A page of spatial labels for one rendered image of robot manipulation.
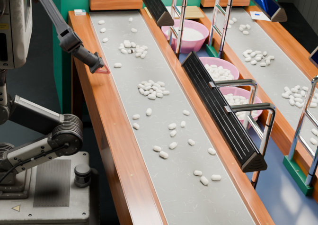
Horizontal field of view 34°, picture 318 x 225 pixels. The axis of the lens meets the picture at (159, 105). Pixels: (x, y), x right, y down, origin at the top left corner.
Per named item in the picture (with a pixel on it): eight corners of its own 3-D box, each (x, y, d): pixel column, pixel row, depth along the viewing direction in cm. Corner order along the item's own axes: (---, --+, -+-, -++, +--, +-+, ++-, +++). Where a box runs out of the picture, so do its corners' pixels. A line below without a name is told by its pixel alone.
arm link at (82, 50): (70, 56, 226) (79, 46, 225) (67, 49, 231) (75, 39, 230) (83, 64, 230) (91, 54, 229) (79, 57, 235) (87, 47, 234)
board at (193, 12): (150, 20, 301) (150, 18, 300) (143, 9, 313) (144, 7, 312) (204, 18, 310) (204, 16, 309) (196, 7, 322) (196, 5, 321)
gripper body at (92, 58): (99, 53, 238) (87, 44, 234) (103, 65, 230) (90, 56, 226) (89, 63, 240) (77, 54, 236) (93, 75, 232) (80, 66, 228)
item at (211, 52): (217, 68, 281) (231, -11, 256) (205, 50, 296) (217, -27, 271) (250, 66, 286) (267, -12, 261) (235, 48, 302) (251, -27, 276)
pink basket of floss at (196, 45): (192, 61, 285) (194, 45, 279) (150, 45, 295) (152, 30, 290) (214, 43, 304) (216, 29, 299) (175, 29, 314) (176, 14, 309)
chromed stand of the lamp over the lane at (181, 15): (145, 73, 270) (152, -10, 245) (135, 53, 286) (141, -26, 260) (180, 70, 275) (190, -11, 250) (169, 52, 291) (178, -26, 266)
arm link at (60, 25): (24, -11, 245) (43, -24, 244) (31, -4, 250) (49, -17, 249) (58, 48, 221) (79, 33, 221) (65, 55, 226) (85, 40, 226)
